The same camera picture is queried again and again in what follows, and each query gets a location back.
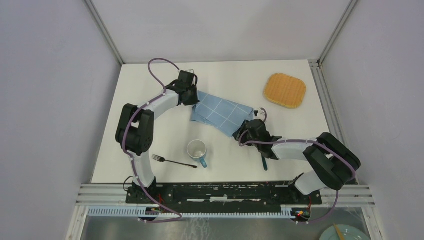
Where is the light blue cable duct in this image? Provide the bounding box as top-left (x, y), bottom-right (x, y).
top-left (87, 206), bottom-right (295, 220)

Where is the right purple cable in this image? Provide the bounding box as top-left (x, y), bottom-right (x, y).
top-left (238, 107), bottom-right (358, 225)

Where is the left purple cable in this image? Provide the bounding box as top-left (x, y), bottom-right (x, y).
top-left (121, 58), bottom-right (183, 223)

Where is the purple cable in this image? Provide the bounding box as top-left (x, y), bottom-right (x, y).
top-left (238, 107), bottom-right (358, 225)
top-left (121, 58), bottom-right (183, 223)

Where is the black metal fork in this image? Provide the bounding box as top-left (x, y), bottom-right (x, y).
top-left (151, 154), bottom-right (198, 169)

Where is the woven bamboo placemat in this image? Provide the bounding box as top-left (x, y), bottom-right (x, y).
top-left (263, 73), bottom-right (307, 109)

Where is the blue checked cloth napkin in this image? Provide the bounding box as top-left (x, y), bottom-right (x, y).
top-left (190, 91), bottom-right (255, 137)

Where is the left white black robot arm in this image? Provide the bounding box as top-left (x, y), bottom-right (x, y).
top-left (115, 70), bottom-right (199, 204)

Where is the wooden chopstick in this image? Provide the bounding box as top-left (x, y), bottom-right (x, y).
top-left (333, 224), bottom-right (345, 240)

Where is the gold spoon teal handle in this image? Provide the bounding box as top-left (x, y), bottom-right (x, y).
top-left (261, 156), bottom-right (268, 171)

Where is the white blue mug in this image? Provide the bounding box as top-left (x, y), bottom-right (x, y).
top-left (186, 139), bottom-right (208, 168)

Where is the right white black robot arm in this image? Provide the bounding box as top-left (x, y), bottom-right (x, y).
top-left (233, 119), bottom-right (361, 204)

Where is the green plate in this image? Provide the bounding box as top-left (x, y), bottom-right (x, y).
top-left (319, 224), bottom-right (371, 240)

